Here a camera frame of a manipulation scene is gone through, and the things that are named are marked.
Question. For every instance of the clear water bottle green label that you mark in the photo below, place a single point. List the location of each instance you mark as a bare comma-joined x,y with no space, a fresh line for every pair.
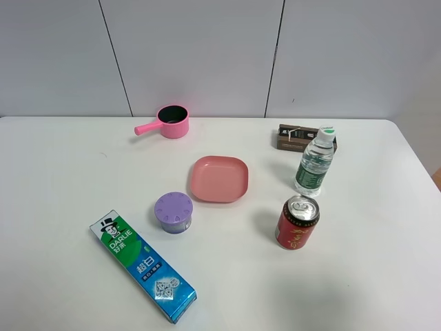
315,162

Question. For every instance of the pink square plate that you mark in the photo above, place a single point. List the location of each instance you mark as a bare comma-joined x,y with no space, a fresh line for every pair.
219,179

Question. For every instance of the purple lidded jar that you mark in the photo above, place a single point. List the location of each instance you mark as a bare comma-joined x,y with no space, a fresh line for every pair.
174,210

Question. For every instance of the pink toy saucepan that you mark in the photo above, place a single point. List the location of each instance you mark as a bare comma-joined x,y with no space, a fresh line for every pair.
172,122

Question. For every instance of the brown cardboard box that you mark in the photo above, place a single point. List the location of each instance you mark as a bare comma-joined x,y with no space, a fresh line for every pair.
295,138

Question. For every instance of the red drink can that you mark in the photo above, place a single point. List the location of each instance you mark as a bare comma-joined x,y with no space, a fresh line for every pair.
298,218

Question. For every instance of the Darlie toothpaste box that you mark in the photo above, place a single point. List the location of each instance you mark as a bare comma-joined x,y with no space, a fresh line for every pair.
166,287

